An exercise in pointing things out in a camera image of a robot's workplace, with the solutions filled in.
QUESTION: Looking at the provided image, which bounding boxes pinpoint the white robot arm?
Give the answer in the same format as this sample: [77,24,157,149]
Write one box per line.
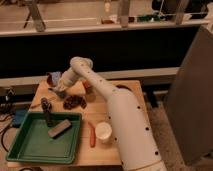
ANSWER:
[55,57,167,171]

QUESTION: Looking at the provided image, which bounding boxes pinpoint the red brown bowl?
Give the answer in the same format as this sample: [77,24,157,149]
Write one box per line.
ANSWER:
[47,72,63,87]

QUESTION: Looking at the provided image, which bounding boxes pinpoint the dark red grape bunch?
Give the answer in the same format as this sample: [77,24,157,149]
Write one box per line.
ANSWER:
[63,95,87,110]

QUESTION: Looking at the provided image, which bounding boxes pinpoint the orange fruit on cup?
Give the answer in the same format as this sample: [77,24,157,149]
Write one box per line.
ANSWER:
[82,80,93,94]

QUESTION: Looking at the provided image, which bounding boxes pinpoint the grey sponge block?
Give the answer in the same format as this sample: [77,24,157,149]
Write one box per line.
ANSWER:
[48,119,71,138]

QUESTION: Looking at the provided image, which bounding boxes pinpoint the blue box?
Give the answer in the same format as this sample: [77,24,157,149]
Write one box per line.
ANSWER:
[12,110,27,128]

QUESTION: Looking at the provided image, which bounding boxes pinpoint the orange carrot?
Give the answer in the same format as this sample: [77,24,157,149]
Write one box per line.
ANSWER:
[88,122,96,148]

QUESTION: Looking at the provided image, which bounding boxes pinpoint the purple bowl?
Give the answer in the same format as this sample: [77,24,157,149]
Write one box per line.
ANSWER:
[116,84,132,91]

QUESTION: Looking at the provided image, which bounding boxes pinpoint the white cup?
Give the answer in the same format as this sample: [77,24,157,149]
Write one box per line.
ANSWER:
[95,122,112,143]

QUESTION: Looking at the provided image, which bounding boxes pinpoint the green plastic tray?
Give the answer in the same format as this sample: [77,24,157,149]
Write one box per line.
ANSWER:
[6,112,82,164]

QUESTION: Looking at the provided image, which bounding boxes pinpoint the wooden table board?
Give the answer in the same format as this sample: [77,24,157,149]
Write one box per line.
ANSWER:
[7,80,151,168]

